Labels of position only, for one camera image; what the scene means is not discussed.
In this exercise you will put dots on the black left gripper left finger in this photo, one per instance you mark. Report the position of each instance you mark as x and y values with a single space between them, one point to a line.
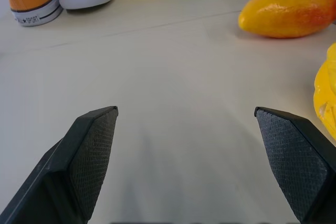
78 161

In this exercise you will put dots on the yellow orange mango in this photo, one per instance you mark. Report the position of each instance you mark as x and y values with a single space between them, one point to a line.
286 11

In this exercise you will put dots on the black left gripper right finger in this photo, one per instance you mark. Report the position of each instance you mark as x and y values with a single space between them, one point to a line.
294 161

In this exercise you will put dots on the yellow banana bunch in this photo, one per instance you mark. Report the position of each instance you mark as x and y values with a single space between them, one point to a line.
326 95

